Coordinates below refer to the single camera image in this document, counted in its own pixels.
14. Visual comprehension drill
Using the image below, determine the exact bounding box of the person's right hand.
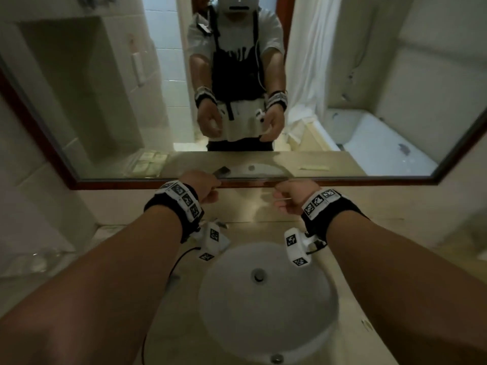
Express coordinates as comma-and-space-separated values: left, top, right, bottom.
272, 179, 323, 217

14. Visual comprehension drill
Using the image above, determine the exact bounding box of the person's left hand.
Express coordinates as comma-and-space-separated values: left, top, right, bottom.
178, 169, 223, 205

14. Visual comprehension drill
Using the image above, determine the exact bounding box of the person's left forearm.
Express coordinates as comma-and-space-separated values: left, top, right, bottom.
0, 205, 184, 365

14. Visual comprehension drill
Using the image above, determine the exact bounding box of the person's right forearm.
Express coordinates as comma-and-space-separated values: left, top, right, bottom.
326, 210, 487, 365

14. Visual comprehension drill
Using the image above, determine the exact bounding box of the black left wrist band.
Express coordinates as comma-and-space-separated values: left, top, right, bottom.
143, 179, 204, 244

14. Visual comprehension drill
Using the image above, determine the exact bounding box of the black wrist band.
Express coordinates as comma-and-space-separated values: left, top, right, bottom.
301, 187, 368, 244
143, 179, 204, 244

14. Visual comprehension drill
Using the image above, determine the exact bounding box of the black right wrist band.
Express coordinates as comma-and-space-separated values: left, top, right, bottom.
301, 187, 368, 244

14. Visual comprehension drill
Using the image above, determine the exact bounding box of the round white sink basin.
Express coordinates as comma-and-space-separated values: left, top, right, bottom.
197, 240, 340, 364

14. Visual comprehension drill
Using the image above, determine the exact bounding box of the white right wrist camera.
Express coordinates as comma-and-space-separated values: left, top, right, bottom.
284, 227, 328, 269

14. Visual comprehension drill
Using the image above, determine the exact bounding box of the black cable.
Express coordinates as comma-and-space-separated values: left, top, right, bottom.
140, 244, 201, 365

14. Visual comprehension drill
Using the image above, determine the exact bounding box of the wood framed wall mirror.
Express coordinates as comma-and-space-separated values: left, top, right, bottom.
0, 0, 487, 191

